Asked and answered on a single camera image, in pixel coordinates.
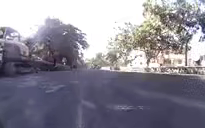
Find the low fence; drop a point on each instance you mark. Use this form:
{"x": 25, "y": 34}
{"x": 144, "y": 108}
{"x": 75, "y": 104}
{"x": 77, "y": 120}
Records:
{"x": 176, "y": 70}

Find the large work vehicle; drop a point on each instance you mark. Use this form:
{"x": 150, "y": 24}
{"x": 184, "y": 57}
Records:
{"x": 10, "y": 51}

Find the pale low building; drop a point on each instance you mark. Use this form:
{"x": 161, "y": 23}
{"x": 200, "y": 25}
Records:
{"x": 171, "y": 58}

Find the group of leafy trees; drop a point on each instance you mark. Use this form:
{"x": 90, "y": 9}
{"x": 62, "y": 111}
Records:
{"x": 150, "y": 33}

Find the dark broad tree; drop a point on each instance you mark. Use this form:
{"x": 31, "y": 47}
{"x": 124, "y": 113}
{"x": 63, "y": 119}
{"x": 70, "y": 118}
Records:
{"x": 60, "y": 40}

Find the grey asphalt road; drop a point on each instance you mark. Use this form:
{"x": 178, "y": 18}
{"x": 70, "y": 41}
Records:
{"x": 123, "y": 93}

